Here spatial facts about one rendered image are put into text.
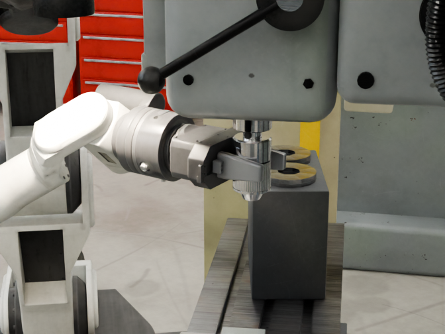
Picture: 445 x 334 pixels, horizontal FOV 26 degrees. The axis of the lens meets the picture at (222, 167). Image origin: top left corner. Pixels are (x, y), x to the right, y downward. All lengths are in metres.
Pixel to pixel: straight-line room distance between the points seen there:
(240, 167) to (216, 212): 1.92
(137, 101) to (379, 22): 0.40
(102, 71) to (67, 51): 4.24
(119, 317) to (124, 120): 1.09
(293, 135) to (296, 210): 1.45
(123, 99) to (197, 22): 0.28
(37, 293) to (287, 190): 0.67
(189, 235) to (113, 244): 0.34
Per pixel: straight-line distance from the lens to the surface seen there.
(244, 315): 1.53
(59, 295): 1.97
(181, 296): 3.67
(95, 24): 5.93
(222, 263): 1.70
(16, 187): 1.31
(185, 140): 1.17
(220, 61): 1.04
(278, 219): 1.52
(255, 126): 1.14
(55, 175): 1.29
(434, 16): 0.85
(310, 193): 1.51
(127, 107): 1.29
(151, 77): 1.02
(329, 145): 2.96
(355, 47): 1.01
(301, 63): 1.03
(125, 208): 4.55
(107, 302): 2.35
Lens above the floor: 1.60
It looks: 18 degrees down
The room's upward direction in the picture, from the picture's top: straight up
